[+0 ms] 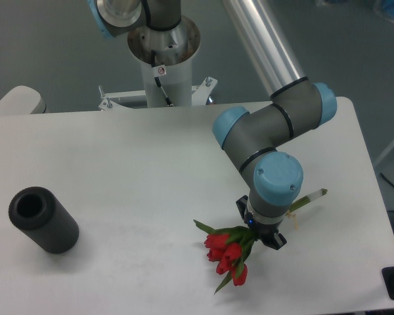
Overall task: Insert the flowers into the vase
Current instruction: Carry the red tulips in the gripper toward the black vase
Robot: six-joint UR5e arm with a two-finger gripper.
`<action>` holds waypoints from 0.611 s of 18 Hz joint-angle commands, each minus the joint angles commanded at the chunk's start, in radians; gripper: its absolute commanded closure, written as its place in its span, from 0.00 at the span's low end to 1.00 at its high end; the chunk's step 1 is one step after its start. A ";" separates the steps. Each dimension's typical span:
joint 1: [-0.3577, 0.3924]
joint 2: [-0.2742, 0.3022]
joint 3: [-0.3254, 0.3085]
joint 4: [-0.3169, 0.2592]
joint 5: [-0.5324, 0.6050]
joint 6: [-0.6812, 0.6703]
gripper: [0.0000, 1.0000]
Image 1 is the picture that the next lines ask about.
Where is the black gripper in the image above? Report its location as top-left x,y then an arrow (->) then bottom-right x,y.
236,195 -> 287,250

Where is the red tulip bouquet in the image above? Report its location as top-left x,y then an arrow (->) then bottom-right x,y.
193,188 -> 328,295

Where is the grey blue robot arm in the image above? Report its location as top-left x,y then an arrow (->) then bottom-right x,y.
89,1 -> 337,249

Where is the black ribbed cylindrical vase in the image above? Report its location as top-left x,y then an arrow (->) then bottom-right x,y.
8,186 -> 79,254

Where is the white rounded chair back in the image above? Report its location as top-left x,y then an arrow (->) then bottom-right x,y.
0,85 -> 49,116

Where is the black floor cable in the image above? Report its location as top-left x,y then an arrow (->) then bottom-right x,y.
380,172 -> 394,195

